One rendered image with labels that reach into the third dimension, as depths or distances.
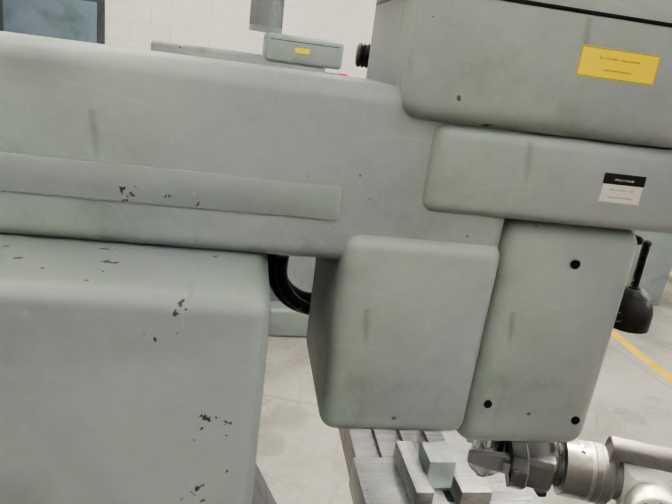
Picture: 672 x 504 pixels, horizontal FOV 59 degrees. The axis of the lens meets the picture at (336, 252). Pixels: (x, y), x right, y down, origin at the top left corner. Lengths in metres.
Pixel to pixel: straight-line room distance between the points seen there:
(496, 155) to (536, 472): 0.50
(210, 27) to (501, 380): 6.68
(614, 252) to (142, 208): 0.56
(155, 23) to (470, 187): 6.76
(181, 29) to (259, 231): 6.67
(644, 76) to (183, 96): 0.48
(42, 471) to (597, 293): 0.65
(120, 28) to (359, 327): 6.82
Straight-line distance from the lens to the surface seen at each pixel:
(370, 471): 1.23
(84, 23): 7.41
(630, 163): 0.75
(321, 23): 7.28
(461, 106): 0.64
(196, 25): 7.27
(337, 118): 0.63
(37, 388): 0.62
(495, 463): 0.97
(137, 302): 0.56
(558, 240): 0.76
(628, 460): 1.00
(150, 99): 0.63
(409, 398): 0.76
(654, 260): 5.76
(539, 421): 0.87
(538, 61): 0.67
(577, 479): 0.98
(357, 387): 0.73
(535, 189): 0.70
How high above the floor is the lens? 1.78
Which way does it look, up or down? 18 degrees down
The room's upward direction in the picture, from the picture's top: 8 degrees clockwise
